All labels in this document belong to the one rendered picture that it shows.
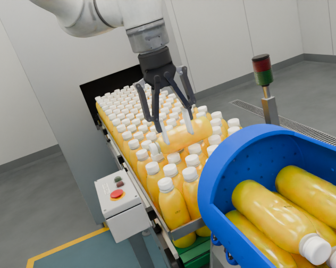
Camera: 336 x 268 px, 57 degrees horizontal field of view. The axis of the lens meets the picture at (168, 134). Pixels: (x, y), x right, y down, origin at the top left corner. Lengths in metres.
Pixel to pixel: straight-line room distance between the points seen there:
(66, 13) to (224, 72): 4.72
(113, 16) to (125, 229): 0.52
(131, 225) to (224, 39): 4.69
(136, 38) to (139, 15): 0.05
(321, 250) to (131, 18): 0.55
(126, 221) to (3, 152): 4.52
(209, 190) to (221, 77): 4.79
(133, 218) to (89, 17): 0.50
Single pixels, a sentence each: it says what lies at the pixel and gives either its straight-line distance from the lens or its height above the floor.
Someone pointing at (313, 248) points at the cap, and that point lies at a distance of 0.52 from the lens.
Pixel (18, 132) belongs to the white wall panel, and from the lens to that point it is 5.13.
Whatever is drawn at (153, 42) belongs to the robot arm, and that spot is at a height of 1.45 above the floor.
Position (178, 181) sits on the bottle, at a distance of 0.88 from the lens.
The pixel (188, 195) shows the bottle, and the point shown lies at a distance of 0.84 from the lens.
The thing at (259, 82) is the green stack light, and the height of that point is 1.17.
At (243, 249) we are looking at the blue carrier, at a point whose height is 1.12.
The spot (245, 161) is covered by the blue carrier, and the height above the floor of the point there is 1.16.
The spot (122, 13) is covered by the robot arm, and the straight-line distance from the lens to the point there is 0.71.
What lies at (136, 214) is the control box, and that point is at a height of 1.06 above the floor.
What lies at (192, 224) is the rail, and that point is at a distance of 0.86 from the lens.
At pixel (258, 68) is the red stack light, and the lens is 1.17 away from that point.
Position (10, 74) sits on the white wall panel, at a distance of 4.97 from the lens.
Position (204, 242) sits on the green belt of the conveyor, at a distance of 0.91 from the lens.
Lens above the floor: 1.50
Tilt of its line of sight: 21 degrees down
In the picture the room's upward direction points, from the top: 18 degrees counter-clockwise
